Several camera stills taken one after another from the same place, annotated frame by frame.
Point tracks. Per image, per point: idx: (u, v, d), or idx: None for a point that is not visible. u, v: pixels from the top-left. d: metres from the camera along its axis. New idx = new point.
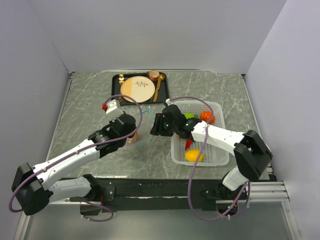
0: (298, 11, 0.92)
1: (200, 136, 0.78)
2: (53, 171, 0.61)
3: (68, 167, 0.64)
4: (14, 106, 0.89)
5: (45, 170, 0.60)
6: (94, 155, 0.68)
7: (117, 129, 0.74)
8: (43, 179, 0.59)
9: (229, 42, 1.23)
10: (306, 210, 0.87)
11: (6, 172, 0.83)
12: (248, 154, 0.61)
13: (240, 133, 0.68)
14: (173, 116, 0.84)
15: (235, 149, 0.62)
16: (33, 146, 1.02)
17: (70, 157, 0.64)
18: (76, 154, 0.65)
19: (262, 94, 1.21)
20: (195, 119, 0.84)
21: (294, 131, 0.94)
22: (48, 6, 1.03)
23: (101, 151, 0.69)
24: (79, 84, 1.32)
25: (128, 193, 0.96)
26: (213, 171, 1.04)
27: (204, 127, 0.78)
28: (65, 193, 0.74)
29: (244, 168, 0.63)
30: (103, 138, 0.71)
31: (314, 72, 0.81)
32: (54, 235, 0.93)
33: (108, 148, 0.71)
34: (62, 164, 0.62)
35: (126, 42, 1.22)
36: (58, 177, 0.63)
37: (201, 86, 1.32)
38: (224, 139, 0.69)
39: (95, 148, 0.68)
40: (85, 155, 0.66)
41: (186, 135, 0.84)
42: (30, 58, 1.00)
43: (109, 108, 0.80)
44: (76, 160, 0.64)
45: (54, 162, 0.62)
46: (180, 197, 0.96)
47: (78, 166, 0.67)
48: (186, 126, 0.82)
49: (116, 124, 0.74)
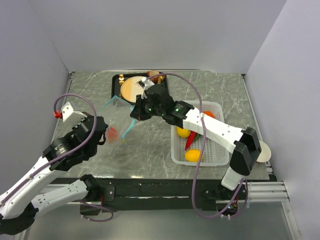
0: (298, 11, 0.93)
1: (194, 126, 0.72)
2: (11, 204, 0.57)
3: (26, 195, 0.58)
4: (13, 106, 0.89)
5: (2, 204, 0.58)
6: (53, 174, 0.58)
7: (80, 138, 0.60)
8: (3, 213, 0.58)
9: (230, 42, 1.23)
10: (306, 210, 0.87)
11: (6, 172, 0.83)
12: (247, 155, 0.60)
13: (239, 130, 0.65)
14: (160, 99, 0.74)
15: (236, 149, 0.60)
16: (33, 147, 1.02)
17: (24, 185, 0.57)
18: (30, 181, 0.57)
19: (262, 94, 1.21)
20: (185, 104, 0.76)
21: (295, 131, 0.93)
22: (48, 6, 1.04)
23: (59, 167, 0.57)
24: (79, 84, 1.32)
25: (128, 193, 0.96)
26: (213, 171, 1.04)
27: (198, 116, 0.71)
28: (57, 203, 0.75)
29: (237, 165, 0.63)
30: (59, 152, 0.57)
31: (314, 71, 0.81)
32: (54, 235, 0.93)
33: (69, 162, 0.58)
34: (16, 195, 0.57)
35: (126, 42, 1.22)
36: (22, 204, 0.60)
37: (201, 86, 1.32)
38: (222, 134, 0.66)
39: (50, 169, 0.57)
40: (39, 180, 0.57)
41: (174, 121, 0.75)
42: (30, 59, 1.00)
43: (64, 116, 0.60)
44: (30, 187, 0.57)
45: (10, 193, 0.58)
46: (180, 197, 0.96)
47: (41, 187, 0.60)
48: (175, 112, 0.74)
49: (79, 131, 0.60)
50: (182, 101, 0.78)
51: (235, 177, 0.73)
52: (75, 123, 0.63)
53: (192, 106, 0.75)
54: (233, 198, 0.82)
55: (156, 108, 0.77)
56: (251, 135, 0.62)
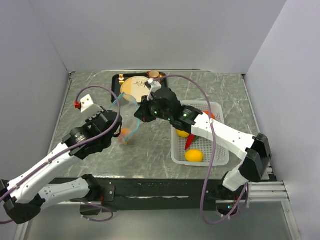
0: (298, 11, 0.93)
1: (203, 132, 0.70)
2: (26, 187, 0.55)
3: (43, 179, 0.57)
4: (13, 106, 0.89)
5: (17, 188, 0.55)
6: (71, 160, 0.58)
7: (99, 127, 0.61)
8: (16, 197, 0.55)
9: (229, 42, 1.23)
10: (306, 210, 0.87)
11: (6, 172, 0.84)
12: (259, 162, 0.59)
13: (250, 136, 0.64)
14: (168, 103, 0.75)
15: (248, 157, 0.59)
16: (33, 147, 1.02)
17: (42, 169, 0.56)
18: (49, 164, 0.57)
19: (262, 94, 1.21)
20: (194, 110, 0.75)
21: (294, 131, 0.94)
22: (48, 7, 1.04)
23: (78, 153, 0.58)
24: (79, 84, 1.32)
25: (128, 193, 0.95)
26: (213, 171, 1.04)
27: (208, 122, 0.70)
28: (60, 198, 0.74)
29: (247, 171, 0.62)
30: (80, 138, 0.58)
31: (314, 71, 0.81)
32: (54, 235, 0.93)
33: (88, 149, 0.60)
34: (34, 178, 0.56)
35: (126, 42, 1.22)
36: (36, 190, 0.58)
37: (201, 86, 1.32)
38: (233, 141, 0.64)
39: (70, 153, 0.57)
40: (59, 164, 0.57)
41: (182, 126, 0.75)
42: (30, 59, 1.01)
43: (83, 107, 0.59)
44: (50, 170, 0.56)
45: (26, 176, 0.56)
46: (180, 197, 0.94)
47: (57, 173, 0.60)
48: (184, 118, 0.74)
49: (98, 121, 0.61)
50: (190, 106, 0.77)
51: (239, 179, 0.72)
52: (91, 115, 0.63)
53: (201, 112, 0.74)
54: (240, 198, 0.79)
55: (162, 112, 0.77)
56: (263, 142, 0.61)
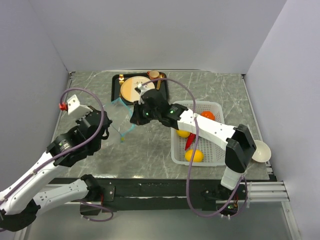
0: (298, 11, 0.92)
1: (188, 127, 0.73)
2: (14, 199, 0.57)
3: (29, 190, 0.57)
4: (13, 106, 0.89)
5: (5, 200, 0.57)
6: (57, 170, 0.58)
7: (83, 134, 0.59)
8: (5, 209, 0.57)
9: (230, 42, 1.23)
10: (306, 210, 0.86)
11: (6, 172, 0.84)
12: (240, 151, 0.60)
13: (231, 127, 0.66)
14: (155, 103, 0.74)
15: (228, 146, 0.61)
16: (33, 147, 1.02)
17: (27, 180, 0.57)
18: (33, 176, 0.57)
19: (262, 94, 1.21)
20: (179, 106, 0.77)
21: (294, 130, 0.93)
22: (48, 7, 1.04)
23: (63, 163, 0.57)
24: (79, 84, 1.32)
25: (128, 193, 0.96)
26: (213, 171, 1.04)
27: (192, 117, 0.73)
28: (58, 202, 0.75)
29: (231, 162, 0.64)
30: (63, 148, 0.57)
31: (314, 71, 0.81)
32: (53, 235, 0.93)
33: (73, 157, 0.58)
34: (20, 190, 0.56)
35: (126, 42, 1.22)
36: (24, 200, 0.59)
37: (201, 86, 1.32)
38: (214, 132, 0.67)
39: (54, 164, 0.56)
40: (43, 175, 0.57)
41: (170, 123, 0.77)
42: (30, 59, 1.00)
43: (69, 109, 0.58)
44: (34, 183, 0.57)
45: (13, 188, 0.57)
46: (180, 197, 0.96)
47: (45, 182, 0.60)
48: (171, 114, 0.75)
49: (82, 127, 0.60)
50: (177, 103, 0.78)
51: (231, 174, 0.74)
52: (78, 116, 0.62)
53: (186, 108, 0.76)
54: (231, 198, 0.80)
55: (152, 112, 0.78)
56: (243, 132, 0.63)
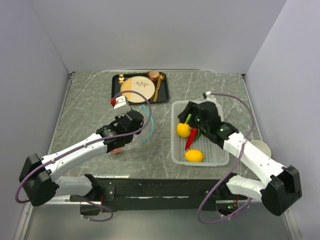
0: (298, 11, 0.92)
1: (234, 150, 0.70)
2: (61, 163, 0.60)
3: (75, 160, 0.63)
4: (13, 106, 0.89)
5: (53, 162, 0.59)
6: (101, 149, 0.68)
7: (125, 125, 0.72)
8: (51, 170, 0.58)
9: (229, 43, 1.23)
10: (307, 210, 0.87)
11: (7, 173, 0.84)
12: (282, 193, 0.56)
13: (280, 166, 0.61)
14: (208, 115, 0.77)
15: (271, 184, 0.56)
16: (33, 147, 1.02)
17: (78, 150, 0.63)
18: (84, 148, 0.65)
19: (262, 93, 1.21)
20: (231, 127, 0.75)
21: (294, 130, 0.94)
22: (48, 7, 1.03)
23: (108, 145, 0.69)
24: (79, 84, 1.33)
25: (128, 193, 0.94)
26: (213, 171, 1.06)
27: (240, 141, 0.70)
28: (69, 188, 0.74)
29: (269, 202, 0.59)
30: (111, 133, 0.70)
31: (314, 71, 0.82)
32: (53, 235, 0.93)
33: (115, 143, 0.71)
34: (70, 157, 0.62)
35: (125, 43, 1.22)
36: (65, 170, 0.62)
37: (201, 86, 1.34)
38: (259, 165, 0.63)
39: (103, 142, 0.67)
40: (93, 149, 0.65)
41: (215, 140, 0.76)
42: (30, 60, 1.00)
43: (116, 105, 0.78)
44: (84, 153, 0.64)
45: (63, 154, 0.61)
46: (180, 197, 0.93)
47: (85, 159, 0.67)
48: (219, 132, 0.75)
49: (124, 119, 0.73)
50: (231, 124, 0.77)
51: (249, 192, 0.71)
52: (119, 113, 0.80)
53: (238, 131, 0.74)
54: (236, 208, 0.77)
55: (204, 124, 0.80)
56: (292, 175, 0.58)
